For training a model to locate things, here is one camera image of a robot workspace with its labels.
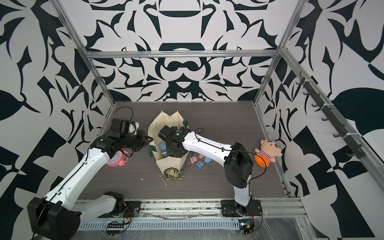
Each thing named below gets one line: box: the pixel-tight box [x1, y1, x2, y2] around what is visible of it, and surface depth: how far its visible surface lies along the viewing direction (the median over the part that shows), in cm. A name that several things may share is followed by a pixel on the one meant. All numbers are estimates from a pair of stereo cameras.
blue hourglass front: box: [196, 161, 204, 170], surface depth 89 cm
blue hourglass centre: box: [204, 156, 214, 164], surface depth 89 cm
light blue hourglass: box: [158, 142, 167, 151], surface depth 87 cm
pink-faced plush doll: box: [254, 139, 283, 168], surface depth 89 cm
